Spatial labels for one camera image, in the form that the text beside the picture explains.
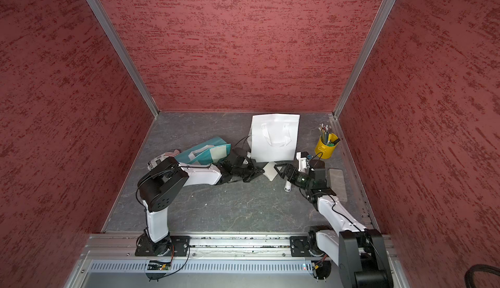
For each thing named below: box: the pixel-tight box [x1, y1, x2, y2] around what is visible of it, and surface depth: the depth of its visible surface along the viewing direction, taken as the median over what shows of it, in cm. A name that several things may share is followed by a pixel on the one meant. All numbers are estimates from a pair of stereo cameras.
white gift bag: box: [247, 113, 301, 163], surface depth 92 cm
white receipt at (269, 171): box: [262, 161, 278, 182], surface depth 94 cm
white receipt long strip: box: [209, 144, 228, 163], surface depth 83 cm
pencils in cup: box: [318, 123, 341, 147], surface depth 96 cm
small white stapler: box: [283, 179, 292, 193], surface depth 90 cm
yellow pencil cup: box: [315, 132, 340, 159], surface depth 97 cm
